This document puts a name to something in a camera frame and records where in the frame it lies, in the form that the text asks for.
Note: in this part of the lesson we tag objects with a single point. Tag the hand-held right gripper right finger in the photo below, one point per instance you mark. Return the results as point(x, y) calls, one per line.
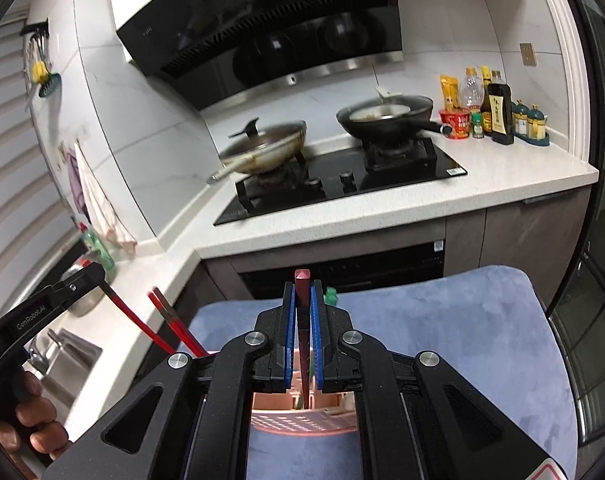
point(318, 340)

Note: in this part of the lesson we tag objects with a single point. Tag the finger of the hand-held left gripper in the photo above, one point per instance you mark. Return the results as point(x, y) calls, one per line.
point(80, 280)

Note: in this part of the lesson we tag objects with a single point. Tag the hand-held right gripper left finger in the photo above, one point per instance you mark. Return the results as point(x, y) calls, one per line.
point(288, 340)

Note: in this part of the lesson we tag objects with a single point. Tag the dark red chopstick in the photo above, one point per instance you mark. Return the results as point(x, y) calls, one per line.
point(302, 300)

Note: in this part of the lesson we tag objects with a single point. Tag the pink plastic utensil holder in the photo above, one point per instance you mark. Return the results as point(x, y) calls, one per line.
point(302, 417)

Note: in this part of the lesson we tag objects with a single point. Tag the person's left hand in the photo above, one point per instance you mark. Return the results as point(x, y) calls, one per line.
point(35, 412)

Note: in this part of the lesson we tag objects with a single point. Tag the steel faucet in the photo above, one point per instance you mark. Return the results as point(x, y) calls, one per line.
point(45, 350)

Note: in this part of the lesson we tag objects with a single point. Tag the green dish soap bottle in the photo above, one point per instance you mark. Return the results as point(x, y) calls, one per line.
point(100, 250)

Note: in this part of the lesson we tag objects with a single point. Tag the steel sink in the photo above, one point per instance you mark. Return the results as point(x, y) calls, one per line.
point(67, 370)

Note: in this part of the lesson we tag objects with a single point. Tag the black built-in oven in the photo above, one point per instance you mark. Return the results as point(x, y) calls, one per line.
point(342, 270)

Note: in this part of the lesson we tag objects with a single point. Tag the white pink hanging towel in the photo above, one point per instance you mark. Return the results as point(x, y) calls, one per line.
point(105, 205)

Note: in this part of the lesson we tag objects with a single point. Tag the purple hanging cloth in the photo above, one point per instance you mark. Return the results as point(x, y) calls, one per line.
point(75, 185)

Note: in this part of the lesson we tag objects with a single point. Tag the window blinds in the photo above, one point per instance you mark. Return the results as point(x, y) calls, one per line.
point(17, 170)

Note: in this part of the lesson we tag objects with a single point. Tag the black gas stove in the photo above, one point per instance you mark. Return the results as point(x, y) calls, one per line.
point(342, 180)

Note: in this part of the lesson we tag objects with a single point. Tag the blue plush mat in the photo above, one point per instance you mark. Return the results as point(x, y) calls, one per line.
point(482, 350)

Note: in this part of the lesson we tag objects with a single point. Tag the steel wok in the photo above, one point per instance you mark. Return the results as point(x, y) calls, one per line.
point(270, 159)

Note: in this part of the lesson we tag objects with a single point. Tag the green hanging scrubber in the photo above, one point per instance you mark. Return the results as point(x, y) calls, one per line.
point(50, 86)

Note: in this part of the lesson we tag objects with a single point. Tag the glass wok lid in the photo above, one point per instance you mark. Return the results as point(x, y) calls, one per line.
point(262, 136)

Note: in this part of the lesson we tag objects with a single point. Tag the yellow hanging brush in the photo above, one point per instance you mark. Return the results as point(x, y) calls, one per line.
point(39, 71)

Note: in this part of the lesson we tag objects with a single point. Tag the black wok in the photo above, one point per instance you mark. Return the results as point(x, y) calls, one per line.
point(387, 120)

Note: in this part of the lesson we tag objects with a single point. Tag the grey base cabinet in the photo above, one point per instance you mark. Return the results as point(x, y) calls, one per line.
point(522, 230)

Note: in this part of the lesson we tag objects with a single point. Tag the spatula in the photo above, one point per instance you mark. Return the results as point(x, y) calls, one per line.
point(386, 94)

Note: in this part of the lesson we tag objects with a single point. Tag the red instant noodle cup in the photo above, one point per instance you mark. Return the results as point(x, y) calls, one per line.
point(455, 124)

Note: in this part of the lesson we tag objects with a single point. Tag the small green capped jar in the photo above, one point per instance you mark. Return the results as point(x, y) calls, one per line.
point(477, 127)

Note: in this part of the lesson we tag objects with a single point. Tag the yellow seasoning packet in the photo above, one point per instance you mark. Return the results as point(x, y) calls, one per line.
point(450, 91)

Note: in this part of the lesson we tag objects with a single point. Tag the dark soy sauce bottle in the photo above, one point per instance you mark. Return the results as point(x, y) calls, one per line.
point(500, 112)

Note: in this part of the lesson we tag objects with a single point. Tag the black framed glass door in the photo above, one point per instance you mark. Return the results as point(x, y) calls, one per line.
point(599, 260)

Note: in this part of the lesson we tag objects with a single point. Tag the clear plastic bottle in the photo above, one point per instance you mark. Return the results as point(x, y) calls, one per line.
point(471, 87)

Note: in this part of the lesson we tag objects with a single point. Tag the yellow capped sauce bottle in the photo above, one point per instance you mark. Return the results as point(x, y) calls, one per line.
point(485, 90)

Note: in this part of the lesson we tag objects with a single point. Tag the seasoning jar set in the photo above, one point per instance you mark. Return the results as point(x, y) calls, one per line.
point(531, 122)

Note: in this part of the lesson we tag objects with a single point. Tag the black range hood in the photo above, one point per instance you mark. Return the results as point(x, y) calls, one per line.
point(282, 35)

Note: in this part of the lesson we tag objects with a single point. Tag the black wall hook rack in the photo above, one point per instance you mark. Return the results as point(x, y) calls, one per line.
point(36, 27)

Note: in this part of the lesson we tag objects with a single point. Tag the wall socket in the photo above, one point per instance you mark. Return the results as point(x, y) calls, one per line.
point(528, 54)

